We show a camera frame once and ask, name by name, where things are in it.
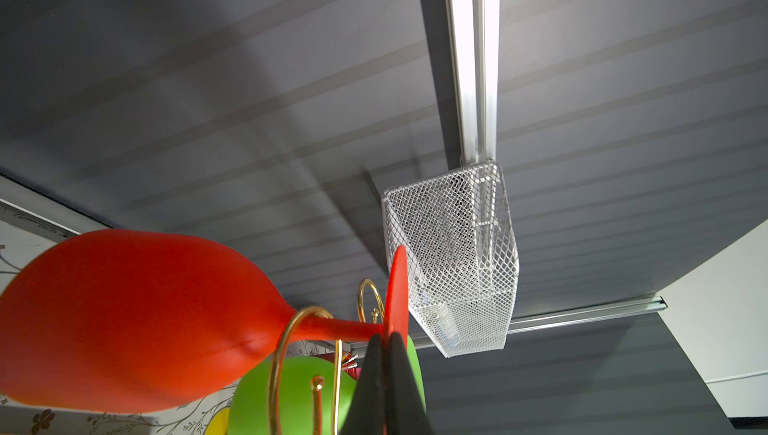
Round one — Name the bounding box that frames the green wine glass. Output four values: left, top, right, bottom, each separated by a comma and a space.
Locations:
226, 335, 427, 435

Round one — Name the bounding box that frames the gold rack with wooden base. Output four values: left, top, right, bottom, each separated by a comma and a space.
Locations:
268, 278, 386, 435

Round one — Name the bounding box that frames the red-orange wine glass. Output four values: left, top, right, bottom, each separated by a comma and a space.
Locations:
1, 229, 409, 414

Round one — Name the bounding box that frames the white wire mesh basket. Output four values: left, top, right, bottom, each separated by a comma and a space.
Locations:
382, 161, 520, 358

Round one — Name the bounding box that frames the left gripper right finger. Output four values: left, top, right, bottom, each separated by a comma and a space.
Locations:
384, 332, 434, 435

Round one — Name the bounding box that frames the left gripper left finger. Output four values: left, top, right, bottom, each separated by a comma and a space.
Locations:
339, 335, 386, 435

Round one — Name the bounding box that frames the yellow wine glass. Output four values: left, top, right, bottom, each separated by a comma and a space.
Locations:
204, 407, 230, 435

